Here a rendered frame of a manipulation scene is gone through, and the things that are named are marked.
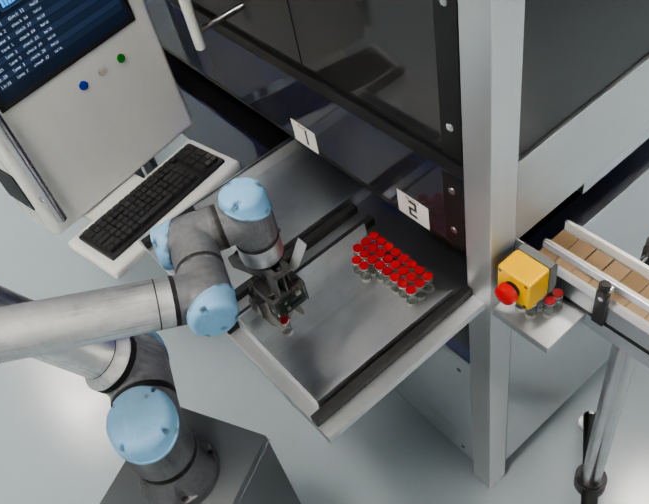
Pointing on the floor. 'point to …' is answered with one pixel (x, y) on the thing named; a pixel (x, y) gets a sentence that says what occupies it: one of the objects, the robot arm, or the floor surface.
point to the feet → (583, 464)
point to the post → (490, 204)
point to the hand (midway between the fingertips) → (280, 315)
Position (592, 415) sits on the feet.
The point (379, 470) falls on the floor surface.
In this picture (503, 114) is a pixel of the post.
